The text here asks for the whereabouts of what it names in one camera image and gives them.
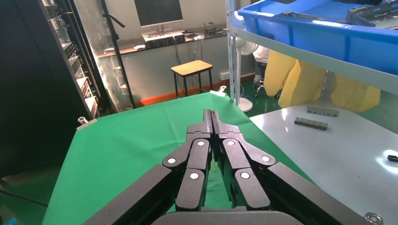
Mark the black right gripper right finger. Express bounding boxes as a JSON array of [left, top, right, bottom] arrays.
[[211, 110, 276, 210]]

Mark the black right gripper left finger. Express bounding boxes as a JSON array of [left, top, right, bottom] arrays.
[[162, 109, 214, 212]]

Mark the embossed sheet metal plate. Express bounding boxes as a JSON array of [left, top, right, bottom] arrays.
[[280, 11, 327, 21], [346, 0, 398, 29]]

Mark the green table cloth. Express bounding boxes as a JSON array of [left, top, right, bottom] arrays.
[[42, 92, 314, 225]]

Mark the silver binder clip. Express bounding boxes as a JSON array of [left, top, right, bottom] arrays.
[[210, 86, 228, 98], [77, 116, 98, 130]]

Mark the office chair base with casters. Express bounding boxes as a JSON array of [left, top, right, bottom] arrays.
[[253, 79, 281, 99]]

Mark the grey metal connector strip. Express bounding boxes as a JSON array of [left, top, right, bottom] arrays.
[[294, 117, 329, 131], [306, 105, 340, 118]]

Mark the wooden top stool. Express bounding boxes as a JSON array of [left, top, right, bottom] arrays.
[[170, 60, 214, 98]]

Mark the yellow plastic bag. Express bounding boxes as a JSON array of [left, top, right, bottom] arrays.
[[264, 49, 382, 113]]

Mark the perforated angle-iron shelf leg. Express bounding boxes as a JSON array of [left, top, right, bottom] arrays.
[[225, 0, 242, 105]]

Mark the black keyboard equipment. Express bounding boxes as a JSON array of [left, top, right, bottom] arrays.
[[142, 30, 186, 49]]

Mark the white metal shelf board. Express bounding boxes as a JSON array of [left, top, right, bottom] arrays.
[[231, 18, 398, 95]]

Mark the black tripod stand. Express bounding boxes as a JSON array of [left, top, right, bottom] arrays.
[[99, 0, 137, 110]]

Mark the blue plastic bin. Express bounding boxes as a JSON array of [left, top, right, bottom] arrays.
[[237, 0, 398, 77]]

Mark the computer monitor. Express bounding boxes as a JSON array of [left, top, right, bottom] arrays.
[[134, 0, 184, 28]]

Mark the glass partition panel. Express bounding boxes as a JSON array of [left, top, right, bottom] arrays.
[[73, 0, 134, 113]]

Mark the black storage rack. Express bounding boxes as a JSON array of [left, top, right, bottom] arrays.
[[37, 0, 110, 120]]

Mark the white pedestal fan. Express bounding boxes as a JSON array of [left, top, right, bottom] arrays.
[[235, 37, 259, 113]]

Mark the black floor cable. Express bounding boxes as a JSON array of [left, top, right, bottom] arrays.
[[0, 188, 49, 208]]

